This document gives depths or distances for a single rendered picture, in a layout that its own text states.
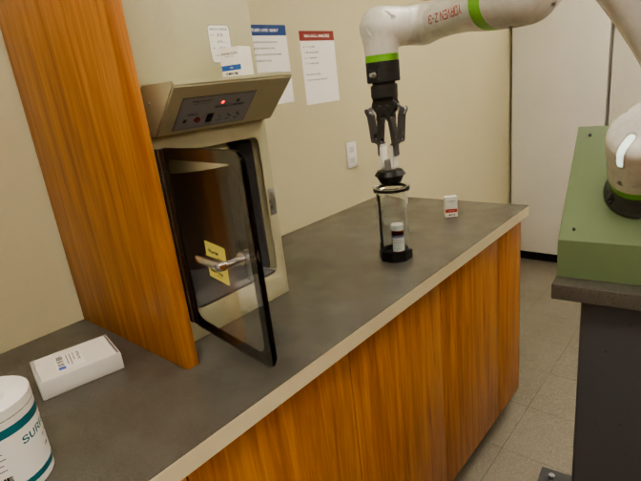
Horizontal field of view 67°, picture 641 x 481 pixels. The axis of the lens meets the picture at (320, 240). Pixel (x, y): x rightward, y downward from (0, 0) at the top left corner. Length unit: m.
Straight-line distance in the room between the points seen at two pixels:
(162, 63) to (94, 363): 0.63
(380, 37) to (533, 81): 2.54
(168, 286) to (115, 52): 0.43
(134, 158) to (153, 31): 0.27
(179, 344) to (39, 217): 0.56
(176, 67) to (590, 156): 1.06
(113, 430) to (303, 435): 0.39
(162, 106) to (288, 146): 0.98
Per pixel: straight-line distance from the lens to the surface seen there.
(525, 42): 3.85
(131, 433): 0.96
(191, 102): 1.02
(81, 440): 0.99
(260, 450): 1.04
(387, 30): 1.39
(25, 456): 0.90
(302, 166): 1.99
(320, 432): 1.17
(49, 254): 1.46
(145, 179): 0.96
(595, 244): 1.35
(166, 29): 1.12
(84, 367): 1.14
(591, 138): 1.52
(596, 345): 1.47
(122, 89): 0.95
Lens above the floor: 1.47
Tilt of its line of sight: 18 degrees down
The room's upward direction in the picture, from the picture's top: 7 degrees counter-clockwise
